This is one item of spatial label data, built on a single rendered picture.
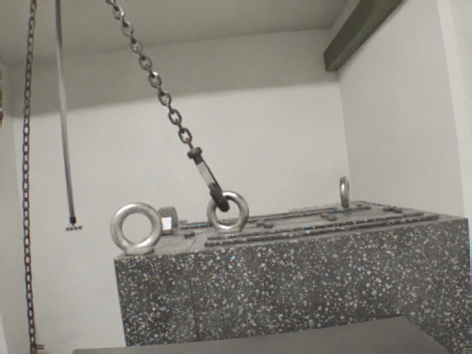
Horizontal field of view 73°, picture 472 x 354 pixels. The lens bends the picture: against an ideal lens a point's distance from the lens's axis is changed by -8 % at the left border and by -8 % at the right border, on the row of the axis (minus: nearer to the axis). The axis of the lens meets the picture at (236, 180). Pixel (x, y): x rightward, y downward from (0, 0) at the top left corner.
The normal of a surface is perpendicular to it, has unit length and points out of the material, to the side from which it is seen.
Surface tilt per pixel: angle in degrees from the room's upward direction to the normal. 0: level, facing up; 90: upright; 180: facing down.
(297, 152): 90
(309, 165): 90
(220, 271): 90
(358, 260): 90
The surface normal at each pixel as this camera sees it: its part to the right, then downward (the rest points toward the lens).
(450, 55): 0.00, 0.00
